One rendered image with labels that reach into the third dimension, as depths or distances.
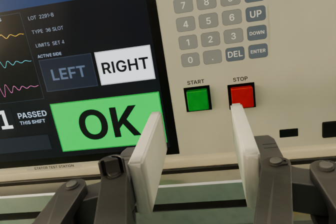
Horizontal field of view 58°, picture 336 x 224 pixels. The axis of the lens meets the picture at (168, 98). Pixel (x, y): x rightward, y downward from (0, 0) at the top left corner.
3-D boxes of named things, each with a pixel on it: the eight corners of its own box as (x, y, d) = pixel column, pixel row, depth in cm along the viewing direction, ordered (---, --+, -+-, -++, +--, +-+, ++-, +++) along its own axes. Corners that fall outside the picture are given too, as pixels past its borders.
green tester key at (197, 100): (209, 109, 26) (206, 90, 26) (188, 111, 27) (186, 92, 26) (209, 105, 27) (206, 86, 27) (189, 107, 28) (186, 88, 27)
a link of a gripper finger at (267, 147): (268, 189, 12) (348, 184, 12) (249, 135, 17) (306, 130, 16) (269, 221, 12) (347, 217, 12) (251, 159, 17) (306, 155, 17)
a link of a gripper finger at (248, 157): (243, 154, 14) (260, 153, 13) (229, 103, 20) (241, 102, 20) (247, 210, 14) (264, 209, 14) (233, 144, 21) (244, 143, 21)
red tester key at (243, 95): (254, 107, 26) (252, 87, 25) (232, 109, 26) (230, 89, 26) (252, 103, 27) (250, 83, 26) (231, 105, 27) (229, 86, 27)
